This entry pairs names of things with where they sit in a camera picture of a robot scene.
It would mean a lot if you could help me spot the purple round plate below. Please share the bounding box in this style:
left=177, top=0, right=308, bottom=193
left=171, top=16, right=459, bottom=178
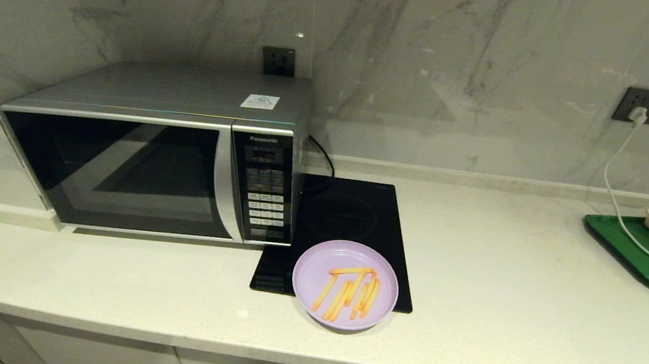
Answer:
left=287, top=235, right=404, bottom=336

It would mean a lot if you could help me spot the black wall socket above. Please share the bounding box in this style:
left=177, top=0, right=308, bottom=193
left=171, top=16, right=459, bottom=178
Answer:
left=611, top=85, right=649, bottom=125
left=260, top=46, right=298, bottom=78

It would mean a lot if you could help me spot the yellow french fry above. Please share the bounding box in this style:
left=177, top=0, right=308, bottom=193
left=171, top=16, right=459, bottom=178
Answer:
left=322, top=278, right=351, bottom=324
left=357, top=273, right=377, bottom=317
left=361, top=278, right=381, bottom=321
left=311, top=273, right=338, bottom=314
left=329, top=279, right=358, bottom=324
left=349, top=270, right=368, bottom=321
left=329, top=264, right=376, bottom=279

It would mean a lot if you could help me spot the black induction cooktop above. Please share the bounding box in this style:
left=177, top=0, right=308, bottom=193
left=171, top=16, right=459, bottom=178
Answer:
left=248, top=168, right=426, bottom=314

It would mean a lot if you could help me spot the black cable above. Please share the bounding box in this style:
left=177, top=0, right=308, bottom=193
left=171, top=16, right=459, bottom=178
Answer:
left=303, top=135, right=339, bottom=192

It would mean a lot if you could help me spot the silver Panasonic microwave oven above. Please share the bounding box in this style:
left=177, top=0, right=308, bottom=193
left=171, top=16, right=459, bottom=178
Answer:
left=0, top=47, right=316, bottom=251

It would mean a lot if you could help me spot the white triangle warning sticker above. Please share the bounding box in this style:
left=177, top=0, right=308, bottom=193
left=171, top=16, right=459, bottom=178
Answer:
left=240, top=92, right=280, bottom=112

